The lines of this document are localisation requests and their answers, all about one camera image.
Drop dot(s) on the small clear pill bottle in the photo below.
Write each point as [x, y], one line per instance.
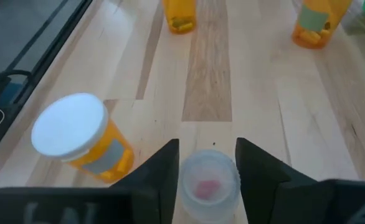
[209, 174]

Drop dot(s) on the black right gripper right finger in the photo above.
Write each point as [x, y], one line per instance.
[260, 180]

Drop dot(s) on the large orange pill bottle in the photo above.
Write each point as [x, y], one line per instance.
[68, 124]
[322, 31]
[179, 15]

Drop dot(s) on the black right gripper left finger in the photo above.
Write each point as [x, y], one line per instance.
[164, 174]

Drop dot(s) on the black aluminium table frame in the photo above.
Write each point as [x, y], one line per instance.
[33, 84]

